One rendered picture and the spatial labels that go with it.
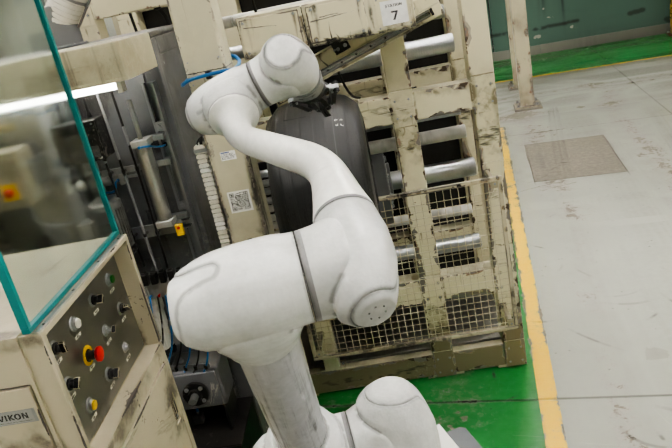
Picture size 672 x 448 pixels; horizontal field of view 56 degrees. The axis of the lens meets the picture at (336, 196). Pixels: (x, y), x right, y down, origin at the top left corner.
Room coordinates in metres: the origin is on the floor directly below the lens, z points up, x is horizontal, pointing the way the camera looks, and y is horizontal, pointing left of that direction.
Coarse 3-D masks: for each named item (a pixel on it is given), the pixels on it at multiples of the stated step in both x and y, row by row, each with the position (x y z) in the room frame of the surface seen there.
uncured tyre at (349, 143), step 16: (288, 112) 1.97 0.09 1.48; (304, 112) 1.94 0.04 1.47; (320, 112) 1.92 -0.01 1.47; (336, 112) 1.91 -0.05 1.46; (352, 112) 1.93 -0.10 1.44; (272, 128) 1.93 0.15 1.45; (288, 128) 1.89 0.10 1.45; (304, 128) 1.88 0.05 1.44; (320, 128) 1.86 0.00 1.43; (336, 128) 1.85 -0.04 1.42; (352, 128) 1.86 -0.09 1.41; (320, 144) 1.82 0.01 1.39; (336, 144) 1.81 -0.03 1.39; (352, 144) 1.81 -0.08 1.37; (368, 144) 2.22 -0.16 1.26; (352, 160) 1.78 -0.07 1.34; (368, 160) 1.84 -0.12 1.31; (272, 176) 1.82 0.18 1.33; (288, 176) 1.78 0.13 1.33; (368, 176) 1.79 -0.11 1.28; (272, 192) 1.81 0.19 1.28; (288, 192) 1.77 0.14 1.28; (304, 192) 1.76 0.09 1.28; (368, 192) 1.77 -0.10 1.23; (288, 208) 1.76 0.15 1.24; (304, 208) 1.75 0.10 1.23; (288, 224) 1.76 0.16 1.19; (304, 224) 1.75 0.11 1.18
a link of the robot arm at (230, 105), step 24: (240, 72) 1.29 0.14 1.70; (192, 96) 1.30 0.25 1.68; (216, 96) 1.25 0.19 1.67; (240, 96) 1.25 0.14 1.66; (192, 120) 1.28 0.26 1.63; (216, 120) 1.24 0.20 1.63; (240, 120) 1.20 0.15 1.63; (240, 144) 1.15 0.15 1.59; (264, 144) 1.10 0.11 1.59; (288, 144) 1.06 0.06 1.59; (312, 144) 1.04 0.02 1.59; (288, 168) 1.05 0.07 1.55; (312, 168) 0.98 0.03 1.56; (336, 168) 0.95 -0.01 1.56; (312, 192) 0.95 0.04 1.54; (336, 192) 0.88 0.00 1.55; (360, 192) 0.89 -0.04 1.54
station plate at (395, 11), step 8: (392, 0) 2.19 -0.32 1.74; (400, 0) 2.19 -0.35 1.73; (384, 8) 2.19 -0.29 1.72; (392, 8) 2.19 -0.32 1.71; (400, 8) 2.19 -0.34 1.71; (384, 16) 2.19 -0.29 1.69; (392, 16) 2.19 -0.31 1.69; (400, 16) 2.19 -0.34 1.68; (408, 16) 2.18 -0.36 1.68; (384, 24) 2.19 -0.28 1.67; (392, 24) 2.19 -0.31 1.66
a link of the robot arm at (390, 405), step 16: (384, 384) 1.12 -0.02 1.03; (400, 384) 1.11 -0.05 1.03; (368, 400) 1.08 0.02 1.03; (384, 400) 1.06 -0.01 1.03; (400, 400) 1.06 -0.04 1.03; (416, 400) 1.07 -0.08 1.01; (352, 416) 1.09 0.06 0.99; (368, 416) 1.05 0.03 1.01; (384, 416) 1.04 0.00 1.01; (400, 416) 1.04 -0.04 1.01; (416, 416) 1.05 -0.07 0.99; (432, 416) 1.08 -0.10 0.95; (352, 432) 1.05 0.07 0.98; (368, 432) 1.04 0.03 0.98; (384, 432) 1.03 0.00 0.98; (400, 432) 1.02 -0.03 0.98; (416, 432) 1.03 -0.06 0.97; (432, 432) 1.06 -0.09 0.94
